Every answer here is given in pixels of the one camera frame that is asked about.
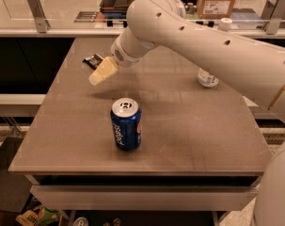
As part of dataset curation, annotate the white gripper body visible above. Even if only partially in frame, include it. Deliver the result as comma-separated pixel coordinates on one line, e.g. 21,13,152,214
111,38,140,67

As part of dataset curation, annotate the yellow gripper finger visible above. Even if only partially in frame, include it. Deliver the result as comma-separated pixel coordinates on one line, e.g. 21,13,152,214
88,56,119,86

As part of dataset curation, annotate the black RXBAR chocolate bar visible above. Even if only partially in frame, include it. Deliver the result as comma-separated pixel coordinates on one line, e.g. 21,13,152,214
83,54,103,70

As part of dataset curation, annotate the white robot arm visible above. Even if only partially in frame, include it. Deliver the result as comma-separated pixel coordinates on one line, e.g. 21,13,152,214
89,0,285,226

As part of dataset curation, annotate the blue Pepsi soda can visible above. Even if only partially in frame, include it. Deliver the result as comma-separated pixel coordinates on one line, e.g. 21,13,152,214
110,98,141,152

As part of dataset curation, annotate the clear plastic water bottle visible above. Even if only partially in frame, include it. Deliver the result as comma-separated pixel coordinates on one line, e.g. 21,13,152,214
197,17,233,89

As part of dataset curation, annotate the cardboard box with label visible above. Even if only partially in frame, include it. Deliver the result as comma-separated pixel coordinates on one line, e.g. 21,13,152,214
197,0,235,19

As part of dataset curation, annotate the grey table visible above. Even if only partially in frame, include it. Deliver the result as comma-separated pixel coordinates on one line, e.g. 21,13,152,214
9,38,271,213

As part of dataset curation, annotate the silver can under table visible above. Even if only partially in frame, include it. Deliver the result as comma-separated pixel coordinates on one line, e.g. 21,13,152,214
72,217,89,226

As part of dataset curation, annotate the green snack bag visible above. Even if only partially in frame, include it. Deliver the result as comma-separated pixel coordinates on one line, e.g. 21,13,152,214
16,205,61,226

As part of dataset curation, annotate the left metal bracket post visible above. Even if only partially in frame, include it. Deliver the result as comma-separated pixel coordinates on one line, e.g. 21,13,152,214
27,0,50,33

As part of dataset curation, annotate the metal bracket post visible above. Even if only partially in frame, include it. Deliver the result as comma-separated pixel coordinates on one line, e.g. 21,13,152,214
261,0,285,35
27,0,50,33

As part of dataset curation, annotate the right metal bracket post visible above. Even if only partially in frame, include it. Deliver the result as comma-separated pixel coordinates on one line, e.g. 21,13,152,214
261,0,285,35

